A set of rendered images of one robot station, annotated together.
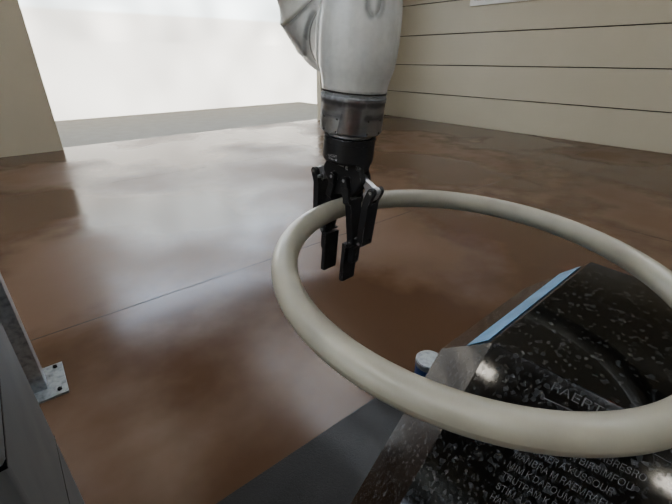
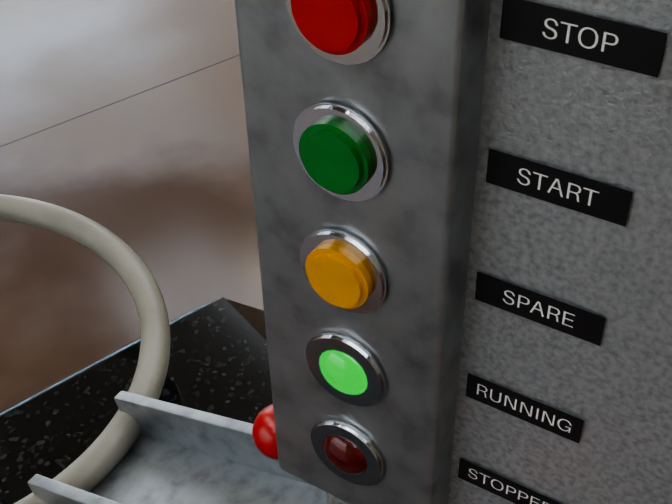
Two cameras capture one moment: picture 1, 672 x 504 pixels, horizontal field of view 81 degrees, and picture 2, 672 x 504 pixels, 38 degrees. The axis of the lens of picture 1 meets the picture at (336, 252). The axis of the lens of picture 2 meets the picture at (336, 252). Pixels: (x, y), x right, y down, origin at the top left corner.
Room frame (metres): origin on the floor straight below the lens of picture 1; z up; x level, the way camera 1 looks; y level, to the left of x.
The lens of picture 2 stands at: (-0.24, -0.61, 1.58)
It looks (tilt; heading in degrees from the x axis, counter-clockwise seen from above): 40 degrees down; 3
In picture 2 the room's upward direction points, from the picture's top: 2 degrees counter-clockwise
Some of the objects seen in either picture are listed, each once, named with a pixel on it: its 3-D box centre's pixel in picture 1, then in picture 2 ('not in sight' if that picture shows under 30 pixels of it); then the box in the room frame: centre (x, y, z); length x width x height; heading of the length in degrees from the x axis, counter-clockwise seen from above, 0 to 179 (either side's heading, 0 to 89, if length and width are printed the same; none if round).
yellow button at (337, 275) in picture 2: not in sight; (340, 273); (0.02, -0.60, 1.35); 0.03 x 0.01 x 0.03; 60
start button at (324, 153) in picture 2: not in sight; (337, 155); (0.02, -0.60, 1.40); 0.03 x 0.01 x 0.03; 60
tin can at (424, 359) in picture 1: (427, 372); not in sight; (1.10, -0.34, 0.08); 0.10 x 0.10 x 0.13
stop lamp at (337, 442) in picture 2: not in sight; (348, 451); (0.02, -0.60, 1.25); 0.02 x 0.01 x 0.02; 60
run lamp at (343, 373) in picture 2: not in sight; (346, 368); (0.02, -0.60, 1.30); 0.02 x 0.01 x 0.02; 60
